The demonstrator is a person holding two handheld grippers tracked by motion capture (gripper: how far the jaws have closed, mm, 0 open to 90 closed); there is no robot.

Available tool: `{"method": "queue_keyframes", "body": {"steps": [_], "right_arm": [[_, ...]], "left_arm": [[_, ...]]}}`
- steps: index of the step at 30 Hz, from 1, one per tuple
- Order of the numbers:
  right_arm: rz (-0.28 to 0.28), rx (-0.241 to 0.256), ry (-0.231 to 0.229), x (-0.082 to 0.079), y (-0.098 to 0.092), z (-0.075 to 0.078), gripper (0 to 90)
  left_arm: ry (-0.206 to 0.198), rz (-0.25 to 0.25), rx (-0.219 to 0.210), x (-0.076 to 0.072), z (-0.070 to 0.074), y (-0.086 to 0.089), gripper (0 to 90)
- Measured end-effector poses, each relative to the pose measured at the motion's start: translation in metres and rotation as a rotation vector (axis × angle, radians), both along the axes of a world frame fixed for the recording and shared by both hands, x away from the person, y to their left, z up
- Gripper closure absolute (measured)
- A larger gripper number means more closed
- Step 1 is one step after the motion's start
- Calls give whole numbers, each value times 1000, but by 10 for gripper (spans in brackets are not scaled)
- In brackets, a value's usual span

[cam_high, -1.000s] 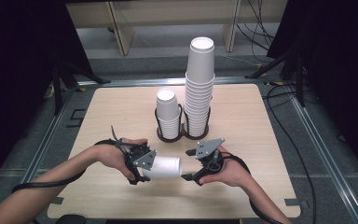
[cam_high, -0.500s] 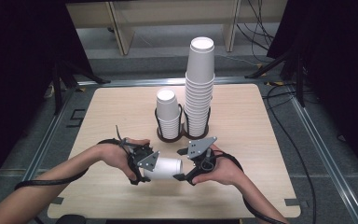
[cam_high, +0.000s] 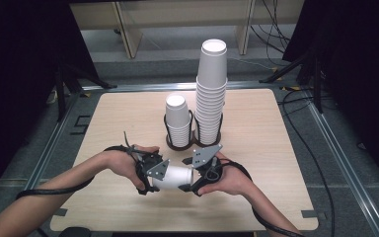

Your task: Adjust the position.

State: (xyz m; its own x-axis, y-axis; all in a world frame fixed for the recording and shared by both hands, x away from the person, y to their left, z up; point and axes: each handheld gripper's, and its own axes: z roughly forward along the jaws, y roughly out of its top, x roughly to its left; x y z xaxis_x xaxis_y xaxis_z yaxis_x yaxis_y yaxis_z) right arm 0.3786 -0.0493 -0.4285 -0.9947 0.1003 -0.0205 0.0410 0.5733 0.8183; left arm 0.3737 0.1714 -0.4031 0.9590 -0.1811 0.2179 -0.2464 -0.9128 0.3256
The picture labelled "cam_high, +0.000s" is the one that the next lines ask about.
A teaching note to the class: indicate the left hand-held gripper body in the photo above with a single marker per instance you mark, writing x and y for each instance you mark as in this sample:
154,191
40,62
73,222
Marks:
158,169

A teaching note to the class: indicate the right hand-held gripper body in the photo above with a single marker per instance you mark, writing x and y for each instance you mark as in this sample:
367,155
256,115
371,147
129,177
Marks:
204,156

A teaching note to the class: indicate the single white paper cup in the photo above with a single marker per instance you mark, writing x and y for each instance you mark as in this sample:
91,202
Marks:
177,177

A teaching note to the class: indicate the tall stack of white cups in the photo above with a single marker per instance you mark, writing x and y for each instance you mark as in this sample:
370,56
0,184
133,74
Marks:
212,65

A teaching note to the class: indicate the person's left hand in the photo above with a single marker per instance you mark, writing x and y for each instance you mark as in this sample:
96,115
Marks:
121,163

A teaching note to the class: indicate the person's right hand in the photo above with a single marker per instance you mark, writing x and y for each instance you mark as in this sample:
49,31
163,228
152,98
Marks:
232,181

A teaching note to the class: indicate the short stack of white cups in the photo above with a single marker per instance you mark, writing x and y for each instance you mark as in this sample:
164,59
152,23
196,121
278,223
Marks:
177,112

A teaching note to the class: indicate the person's dark clothing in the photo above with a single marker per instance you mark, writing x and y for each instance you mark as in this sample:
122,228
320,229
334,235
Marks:
74,232

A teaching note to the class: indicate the grey tape patch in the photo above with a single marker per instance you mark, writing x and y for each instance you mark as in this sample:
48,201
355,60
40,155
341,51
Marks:
311,214
60,212

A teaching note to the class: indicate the black tripod stand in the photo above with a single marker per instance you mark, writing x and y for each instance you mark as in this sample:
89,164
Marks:
316,85
60,95

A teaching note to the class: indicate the light wooden bench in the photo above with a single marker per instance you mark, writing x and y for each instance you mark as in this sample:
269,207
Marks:
130,39

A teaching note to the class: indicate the black curtain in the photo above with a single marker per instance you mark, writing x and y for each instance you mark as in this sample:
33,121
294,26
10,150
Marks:
368,65
13,65

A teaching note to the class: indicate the metal floor rail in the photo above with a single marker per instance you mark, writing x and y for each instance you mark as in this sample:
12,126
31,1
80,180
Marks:
42,161
164,87
348,171

